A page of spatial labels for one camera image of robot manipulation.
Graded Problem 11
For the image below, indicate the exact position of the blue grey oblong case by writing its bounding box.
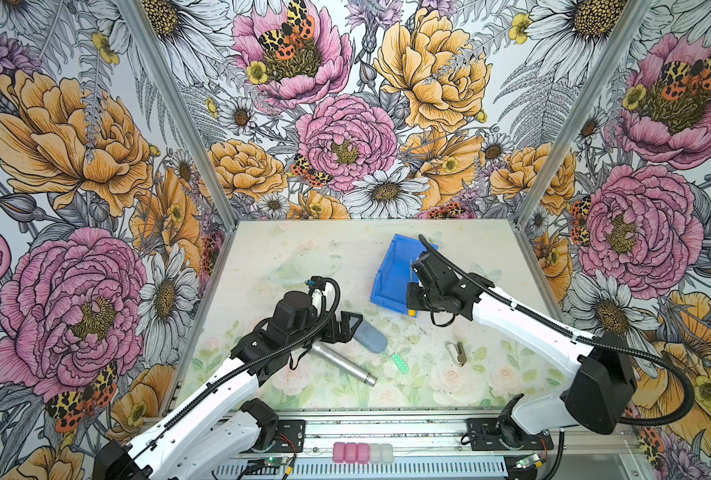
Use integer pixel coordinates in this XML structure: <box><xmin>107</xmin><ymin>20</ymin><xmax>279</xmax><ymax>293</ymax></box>
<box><xmin>354</xmin><ymin>320</ymin><xmax>387</xmax><ymax>354</ymax></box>

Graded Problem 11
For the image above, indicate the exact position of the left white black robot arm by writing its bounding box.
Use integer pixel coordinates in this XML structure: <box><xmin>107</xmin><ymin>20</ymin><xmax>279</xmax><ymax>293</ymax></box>
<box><xmin>91</xmin><ymin>276</ymin><xmax>363</xmax><ymax>479</ymax></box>

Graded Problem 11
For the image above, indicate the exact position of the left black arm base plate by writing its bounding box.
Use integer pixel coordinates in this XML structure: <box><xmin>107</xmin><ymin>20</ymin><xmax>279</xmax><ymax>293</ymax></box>
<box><xmin>252</xmin><ymin>419</ymin><xmax>307</xmax><ymax>453</ymax></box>

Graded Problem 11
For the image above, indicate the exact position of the small metal carabiner clip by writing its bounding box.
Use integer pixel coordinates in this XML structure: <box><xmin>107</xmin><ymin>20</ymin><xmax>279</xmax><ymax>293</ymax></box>
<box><xmin>445</xmin><ymin>341</ymin><xmax>467</xmax><ymax>367</ymax></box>

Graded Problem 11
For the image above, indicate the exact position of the blue plastic bin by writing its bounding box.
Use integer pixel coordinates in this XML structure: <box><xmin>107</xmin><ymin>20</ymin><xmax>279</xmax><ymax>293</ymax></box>
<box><xmin>371</xmin><ymin>234</ymin><xmax>425</xmax><ymax>316</ymax></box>

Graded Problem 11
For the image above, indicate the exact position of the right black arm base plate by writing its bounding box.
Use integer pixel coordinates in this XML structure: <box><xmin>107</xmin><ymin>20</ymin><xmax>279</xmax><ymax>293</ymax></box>
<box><xmin>461</xmin><ymin>417</ymin><xmax>555</xmax><ymax>451</ymax></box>

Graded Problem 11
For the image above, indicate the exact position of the silver microphone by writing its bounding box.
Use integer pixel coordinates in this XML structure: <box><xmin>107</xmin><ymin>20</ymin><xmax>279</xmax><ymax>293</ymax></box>
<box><xmin>311</xmin><ymin>342</ymin><xmax>377</xmax><ymax>387</ymax></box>

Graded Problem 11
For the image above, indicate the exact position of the pink and white button block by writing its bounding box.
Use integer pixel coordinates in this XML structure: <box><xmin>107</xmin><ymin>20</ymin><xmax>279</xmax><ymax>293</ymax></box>
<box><xmin>332</xmin><ymin>442</ymin><xmax>395</xmax><ymax>464</ymax></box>

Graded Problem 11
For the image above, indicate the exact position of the aluminium front rail frame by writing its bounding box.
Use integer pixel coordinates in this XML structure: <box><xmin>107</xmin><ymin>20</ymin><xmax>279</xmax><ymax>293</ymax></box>
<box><xmin>200</xmin><ymin>411</ymin><xmax>657</xmax><ymax>479</ymax></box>

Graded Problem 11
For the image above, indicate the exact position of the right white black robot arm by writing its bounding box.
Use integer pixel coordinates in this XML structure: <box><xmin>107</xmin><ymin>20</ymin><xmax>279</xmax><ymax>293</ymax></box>
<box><xmin>407</xmin><ymin>236</ymin><xmax>697</xmax><ymax>449</ymax></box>

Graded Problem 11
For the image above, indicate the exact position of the small green translucent piece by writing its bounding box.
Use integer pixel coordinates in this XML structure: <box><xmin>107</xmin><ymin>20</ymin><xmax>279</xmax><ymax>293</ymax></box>
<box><xmin>391</xmin><ymin>353</ymin><xmax>409</xmax><ymax>375</ymax></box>

